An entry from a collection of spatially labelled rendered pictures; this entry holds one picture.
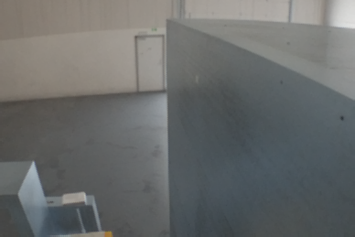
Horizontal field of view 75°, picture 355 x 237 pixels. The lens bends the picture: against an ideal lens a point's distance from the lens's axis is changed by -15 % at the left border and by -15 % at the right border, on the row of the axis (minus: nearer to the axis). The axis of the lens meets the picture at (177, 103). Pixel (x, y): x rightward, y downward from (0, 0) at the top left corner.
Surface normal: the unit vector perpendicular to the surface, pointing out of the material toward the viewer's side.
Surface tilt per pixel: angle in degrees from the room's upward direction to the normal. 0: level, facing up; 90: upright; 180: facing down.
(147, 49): 90
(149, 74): 90
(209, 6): 90
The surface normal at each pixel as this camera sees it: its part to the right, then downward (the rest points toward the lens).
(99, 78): 0.18, 0.36
